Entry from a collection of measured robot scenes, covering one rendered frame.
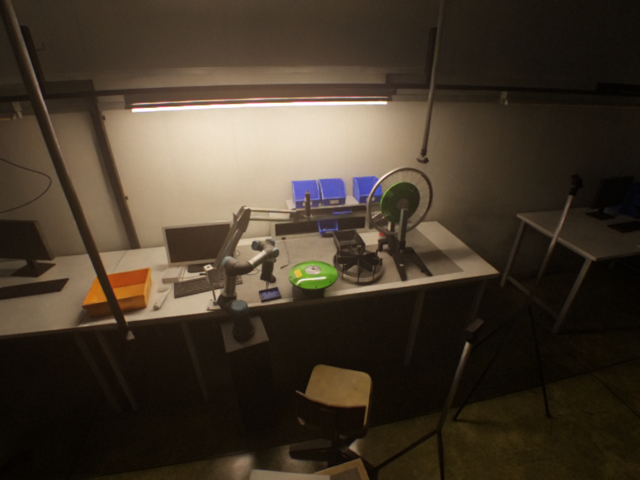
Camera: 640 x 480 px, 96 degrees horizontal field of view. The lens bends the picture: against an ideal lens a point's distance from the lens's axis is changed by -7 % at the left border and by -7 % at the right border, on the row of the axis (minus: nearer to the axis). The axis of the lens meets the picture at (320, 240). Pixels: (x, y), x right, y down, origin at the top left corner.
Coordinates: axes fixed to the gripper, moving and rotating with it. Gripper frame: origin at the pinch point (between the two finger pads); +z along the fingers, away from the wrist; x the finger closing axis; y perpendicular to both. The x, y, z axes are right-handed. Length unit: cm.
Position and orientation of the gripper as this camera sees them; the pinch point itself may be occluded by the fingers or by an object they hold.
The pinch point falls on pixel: (266, 289)
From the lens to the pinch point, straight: 203.3
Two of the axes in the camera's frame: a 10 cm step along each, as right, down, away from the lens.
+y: -2.0, 0.1, -9.8
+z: -1.1, 9.9, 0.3
